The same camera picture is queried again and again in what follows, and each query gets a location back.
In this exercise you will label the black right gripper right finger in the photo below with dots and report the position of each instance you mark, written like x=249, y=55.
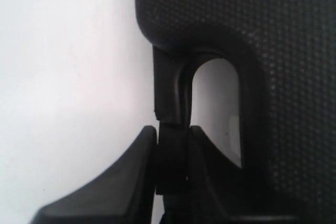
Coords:
x=289, y=178

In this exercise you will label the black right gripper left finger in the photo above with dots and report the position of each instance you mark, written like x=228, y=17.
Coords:
x=123, y=193

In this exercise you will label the black plastic tool case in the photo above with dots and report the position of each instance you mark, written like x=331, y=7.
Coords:
x=283, y=52

